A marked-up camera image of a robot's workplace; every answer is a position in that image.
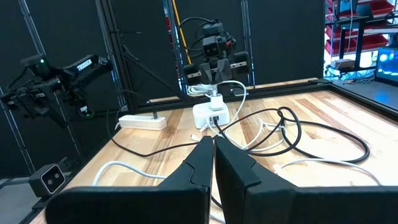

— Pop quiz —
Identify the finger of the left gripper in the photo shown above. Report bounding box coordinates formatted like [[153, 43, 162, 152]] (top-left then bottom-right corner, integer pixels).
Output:
[[182, 62, 216, 86], [216, 51, 251, 83]]

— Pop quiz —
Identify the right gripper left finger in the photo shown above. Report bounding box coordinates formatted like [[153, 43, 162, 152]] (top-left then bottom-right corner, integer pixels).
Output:
[[45, 136, 215, 224]]

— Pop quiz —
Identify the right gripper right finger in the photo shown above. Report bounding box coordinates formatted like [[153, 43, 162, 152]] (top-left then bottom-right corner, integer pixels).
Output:
[[214, 136, 398, 224]]

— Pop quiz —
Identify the white cube wall charger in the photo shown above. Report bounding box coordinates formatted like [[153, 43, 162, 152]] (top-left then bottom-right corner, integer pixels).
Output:
[[209, 92, 225, 112]]

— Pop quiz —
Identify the white USB charging hub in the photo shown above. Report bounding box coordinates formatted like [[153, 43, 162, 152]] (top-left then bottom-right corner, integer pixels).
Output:
[[192, 101, 231, 129]]

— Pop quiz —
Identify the white looped cable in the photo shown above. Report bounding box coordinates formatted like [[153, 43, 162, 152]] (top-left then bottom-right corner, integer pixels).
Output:
[[190, 118, 286, 153]]

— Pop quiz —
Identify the white power strip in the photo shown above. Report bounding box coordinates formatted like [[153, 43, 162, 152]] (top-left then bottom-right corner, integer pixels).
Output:
[[118, 114, 168, 131]]

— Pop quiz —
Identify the grey braided USB cable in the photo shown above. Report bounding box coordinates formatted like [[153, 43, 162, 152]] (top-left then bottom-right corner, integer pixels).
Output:
[[92, 157, 382, 224]]

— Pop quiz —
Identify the black looped cable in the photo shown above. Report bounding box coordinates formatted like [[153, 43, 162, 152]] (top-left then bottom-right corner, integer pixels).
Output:
[[213, 106, 371, 165]]

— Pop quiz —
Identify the black curtain partition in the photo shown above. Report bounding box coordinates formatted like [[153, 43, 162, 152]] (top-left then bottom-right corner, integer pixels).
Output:
[[0, 0, 326, 180]]

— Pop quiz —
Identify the red bin shelf rack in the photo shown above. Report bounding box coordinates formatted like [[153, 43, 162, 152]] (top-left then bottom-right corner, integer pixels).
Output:
[[324, 0, 398, 73]]

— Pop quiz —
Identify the blue-lit screen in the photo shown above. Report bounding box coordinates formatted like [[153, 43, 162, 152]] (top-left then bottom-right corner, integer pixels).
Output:
[[374, 46, 398, 87]]

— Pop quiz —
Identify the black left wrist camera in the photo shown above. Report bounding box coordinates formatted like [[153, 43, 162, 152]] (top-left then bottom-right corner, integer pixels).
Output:
[[201, 34, 222, 59]]

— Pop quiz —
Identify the yellow extension cord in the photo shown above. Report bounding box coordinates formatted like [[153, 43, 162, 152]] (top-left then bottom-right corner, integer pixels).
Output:
[[171, 0, 193, 65]]

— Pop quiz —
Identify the black metal rig frame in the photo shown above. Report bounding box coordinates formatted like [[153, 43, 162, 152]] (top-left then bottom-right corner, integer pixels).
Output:
[[0, 0, 398, 224]]

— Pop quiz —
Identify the black table-level camera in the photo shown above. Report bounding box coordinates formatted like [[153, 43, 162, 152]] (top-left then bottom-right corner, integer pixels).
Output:
[[27, 163, 67, 198]]

